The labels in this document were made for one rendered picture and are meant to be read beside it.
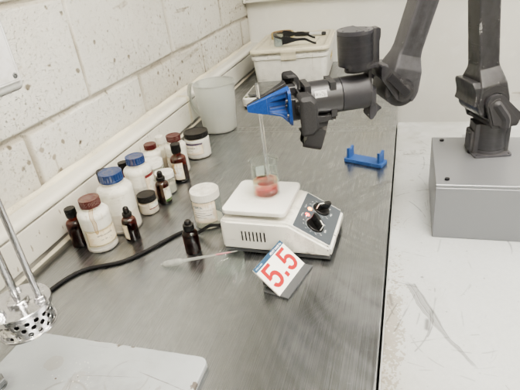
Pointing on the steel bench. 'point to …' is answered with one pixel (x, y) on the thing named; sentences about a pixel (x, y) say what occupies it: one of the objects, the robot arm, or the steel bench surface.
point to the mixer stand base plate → (97, 367)
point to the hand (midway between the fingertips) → (267, 105)
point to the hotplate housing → (275, 233)
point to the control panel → (319, 217)
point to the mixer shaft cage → (22, 299)
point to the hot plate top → (278, 209)
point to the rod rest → (365, 159)
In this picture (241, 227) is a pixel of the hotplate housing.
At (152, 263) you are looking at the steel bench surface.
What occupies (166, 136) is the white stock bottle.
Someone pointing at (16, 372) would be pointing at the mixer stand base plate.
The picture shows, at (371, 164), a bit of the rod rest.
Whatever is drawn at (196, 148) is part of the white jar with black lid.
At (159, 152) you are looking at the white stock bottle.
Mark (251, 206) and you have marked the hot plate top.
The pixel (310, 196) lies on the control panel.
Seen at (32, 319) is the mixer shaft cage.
